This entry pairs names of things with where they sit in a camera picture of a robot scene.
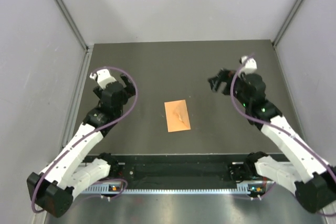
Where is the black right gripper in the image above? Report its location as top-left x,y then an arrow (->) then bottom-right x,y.
207,69 -> 250,108

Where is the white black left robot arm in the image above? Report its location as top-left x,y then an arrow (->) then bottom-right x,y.
26,69 -> 138,218

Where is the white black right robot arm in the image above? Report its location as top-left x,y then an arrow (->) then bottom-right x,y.
207,69 -> 335,213

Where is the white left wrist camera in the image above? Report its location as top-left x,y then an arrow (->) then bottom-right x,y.
89,68 -> 117,90

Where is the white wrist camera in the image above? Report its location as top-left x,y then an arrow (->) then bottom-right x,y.
89,68 -> 117,90
239,56 -> 257,74

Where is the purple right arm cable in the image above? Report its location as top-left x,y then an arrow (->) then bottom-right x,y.
229,52 -> 336,217

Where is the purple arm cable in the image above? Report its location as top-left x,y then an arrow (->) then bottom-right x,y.
31,66 -> 139,214
229,52 -> 336,217

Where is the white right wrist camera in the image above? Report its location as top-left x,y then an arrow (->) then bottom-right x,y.
239,56 -> 257,74

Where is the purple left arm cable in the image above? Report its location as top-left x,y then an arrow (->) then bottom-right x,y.
31,66 -> 139,214

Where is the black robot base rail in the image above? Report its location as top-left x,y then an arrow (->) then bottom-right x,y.
89,154 -> 289,184

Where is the white slotted cable duct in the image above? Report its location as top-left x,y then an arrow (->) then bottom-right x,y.
81,183 -> 266,195

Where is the left aluminium frame post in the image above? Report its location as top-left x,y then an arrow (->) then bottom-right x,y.
54,0 -> 89,51

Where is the aluminium frame post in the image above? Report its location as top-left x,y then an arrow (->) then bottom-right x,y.
54,0 -> 89,51
272,0 -> 305,49

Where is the right aluminium frame post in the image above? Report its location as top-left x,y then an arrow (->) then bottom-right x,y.
272,0 -> 305,49

